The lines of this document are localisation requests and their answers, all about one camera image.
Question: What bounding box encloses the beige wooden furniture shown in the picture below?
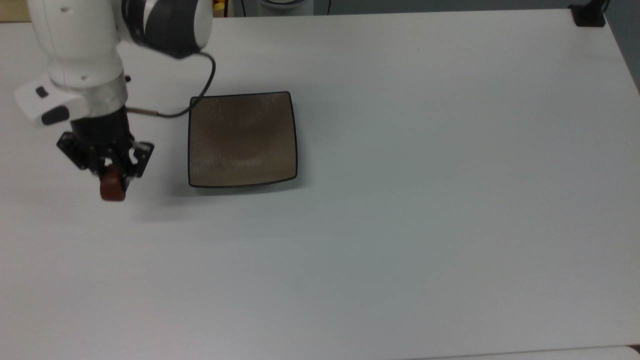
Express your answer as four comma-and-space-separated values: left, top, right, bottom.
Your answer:
0, 0, 32, 24

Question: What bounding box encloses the black table clamp mount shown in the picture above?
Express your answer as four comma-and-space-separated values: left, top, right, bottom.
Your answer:
569, 0, 609, 28

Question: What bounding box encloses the small reddish brown food item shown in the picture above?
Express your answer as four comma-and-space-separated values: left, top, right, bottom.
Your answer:
99, 165, 127, 202

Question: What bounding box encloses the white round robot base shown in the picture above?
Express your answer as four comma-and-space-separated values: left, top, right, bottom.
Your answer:
257, 0, 315, 11

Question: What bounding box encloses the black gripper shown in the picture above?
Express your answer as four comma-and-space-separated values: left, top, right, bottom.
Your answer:
56, 106, 155, 192

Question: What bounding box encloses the square brown ceramic plate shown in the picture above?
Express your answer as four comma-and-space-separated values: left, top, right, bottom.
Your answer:
187, 91, 299, 189

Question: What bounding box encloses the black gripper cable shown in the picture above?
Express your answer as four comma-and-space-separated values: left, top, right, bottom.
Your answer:
126, 51, 217, 119

